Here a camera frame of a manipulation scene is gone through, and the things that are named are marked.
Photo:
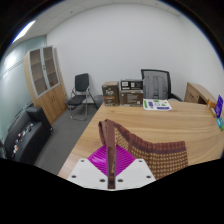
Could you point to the teal small box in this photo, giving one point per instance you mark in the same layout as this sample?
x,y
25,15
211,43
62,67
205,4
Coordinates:
x,y
220,124

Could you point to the black mesh office chair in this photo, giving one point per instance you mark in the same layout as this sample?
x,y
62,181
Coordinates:
x,y
155,85

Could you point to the wooden glass-door shelf cabinet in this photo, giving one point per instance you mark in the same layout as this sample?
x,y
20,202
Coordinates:
x,y
50,100

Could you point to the small orange wooden box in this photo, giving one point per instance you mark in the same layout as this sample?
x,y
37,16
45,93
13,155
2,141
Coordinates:
x,y
211,107

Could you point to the black leather sofa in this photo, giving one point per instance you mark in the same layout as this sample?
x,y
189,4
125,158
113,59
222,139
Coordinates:
x,y
26,136

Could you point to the black visitor chair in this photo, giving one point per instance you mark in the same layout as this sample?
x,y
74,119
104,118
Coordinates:
x,y
81,82

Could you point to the purple standing card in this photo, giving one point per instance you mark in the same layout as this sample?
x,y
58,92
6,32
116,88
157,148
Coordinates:
x,y
219,106

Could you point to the white printed paper sheet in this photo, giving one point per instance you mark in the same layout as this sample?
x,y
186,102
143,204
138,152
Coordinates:
x,y
156,104

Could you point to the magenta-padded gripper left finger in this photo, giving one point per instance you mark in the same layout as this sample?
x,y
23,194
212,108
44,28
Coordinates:
x,y
90,171

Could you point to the low wooden side cabinet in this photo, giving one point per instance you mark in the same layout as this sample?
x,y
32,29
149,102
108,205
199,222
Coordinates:
x,y
196,92

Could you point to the small brown cardboard box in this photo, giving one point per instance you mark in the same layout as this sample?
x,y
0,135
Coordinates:
x,y
110,94

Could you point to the black printed cardboard box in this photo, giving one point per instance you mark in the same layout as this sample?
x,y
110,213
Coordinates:
x,y
131,84

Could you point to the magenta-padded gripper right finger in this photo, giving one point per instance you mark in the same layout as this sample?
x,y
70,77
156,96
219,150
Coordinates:
x,y
133,171

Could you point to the maroon patterned woven towel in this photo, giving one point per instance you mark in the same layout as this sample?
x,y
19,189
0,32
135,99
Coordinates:
x,y
160,156

